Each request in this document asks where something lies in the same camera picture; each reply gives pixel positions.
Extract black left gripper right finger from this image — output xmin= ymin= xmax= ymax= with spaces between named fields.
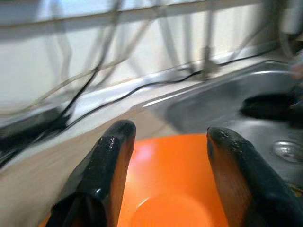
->
xmin=206 ymin=126 xmax=303 ymax=227

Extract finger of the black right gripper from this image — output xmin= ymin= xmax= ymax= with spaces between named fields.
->
xmin=240 ymin=94 xmax=303 ymax=122

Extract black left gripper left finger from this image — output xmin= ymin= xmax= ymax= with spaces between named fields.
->
xmin=45 ymin=119 xmax=137 ymax=227

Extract orange plastic bowl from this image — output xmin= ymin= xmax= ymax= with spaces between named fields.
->
xmin=39 ymin=133 xmax=230 ymax=227

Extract steel sink drain strainer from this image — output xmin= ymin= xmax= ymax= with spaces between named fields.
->
xmin=272 ymin=139 xmax=303 ymax=164

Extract stainless steel sink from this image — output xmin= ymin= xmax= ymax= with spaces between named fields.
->
xmin=142 ymin=60 xmax=303 ymax=190

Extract beige woven counter mat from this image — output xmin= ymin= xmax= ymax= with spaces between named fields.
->
xmin=0 ymin=110 xmax=180 ymax=227

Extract chrome sink faucet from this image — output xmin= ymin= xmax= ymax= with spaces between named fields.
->
xmin=201 ymin=0 xmax=221 ymax=80

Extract black power adapter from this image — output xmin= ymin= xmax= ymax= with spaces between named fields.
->
xmin=0 ymin=107 xmax=71 ymax=152

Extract black power cable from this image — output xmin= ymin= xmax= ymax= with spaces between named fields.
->
xmin=66 ymin=70 xmax=204 ymax=128
xmin=60 ymin=0 xmax=124 ymax=119

